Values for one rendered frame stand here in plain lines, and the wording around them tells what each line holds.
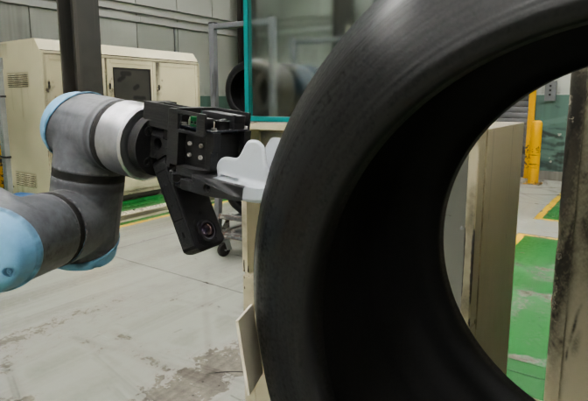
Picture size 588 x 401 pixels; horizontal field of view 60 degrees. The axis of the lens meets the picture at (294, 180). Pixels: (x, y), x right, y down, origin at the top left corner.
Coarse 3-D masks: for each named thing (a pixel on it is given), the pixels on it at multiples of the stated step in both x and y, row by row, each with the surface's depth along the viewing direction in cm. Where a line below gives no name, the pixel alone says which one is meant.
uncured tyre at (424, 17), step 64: (384, 0) 32; (448, 0) 27; (512, 0) 25; (576, 0) 24; (384, 64) 30; (448, 64) 27; (512, 64) 50; (576, 64) 47; (320, 128) 33; (384, 128) 30; (448, 128) 54; (320, 192) 33; (384, 192) 57; (448, 192) 57; (256, 256) 40; (320, 256) 35; (384, 256) 59; (256, 320) 40; (320, 320) 37; (384, 320) 58; (448, 320) 58; (320, 384) 36; (384, 384) 54; (448, 384) 58; (512, 384) 56
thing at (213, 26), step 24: (216, 24) 397; (240, 24) 385; (216, 48) 404; (216, 72) 407; (240, 72) 424; (216, 96) 409; (240, 96) 434; (216, 216) 424; (240, 216) 413; (240, 240) 414
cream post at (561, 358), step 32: (576, 96) 57; (576, 128) 57; (576, 160) 58; (576, 192) 58; (576, 224) 59; (576, 256) 59; (576, 288) 60; (576, 320) 60; (576, 352) 60; (576, 384) 61
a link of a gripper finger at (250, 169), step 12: (252, 144) 48; (240, 156) 49; (252, 156) 48; (264, 156) 48; (228, 168) 50; (240, 168) 49; (252, 168) 48; (264, 168) 48; (228, 180) 50; (240, 180) 49; (252, 180) 49; (264, 180) 48; (252, 192) 48
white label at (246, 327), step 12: (252, 312) 42; (240, 324) 39; (252, 324) 42; (240, 336) 39; (252, 336) 42; (240, 348) 39; (252, 348) 41; (252, 360) 41; (252, 372) 41; (252, 384) 40
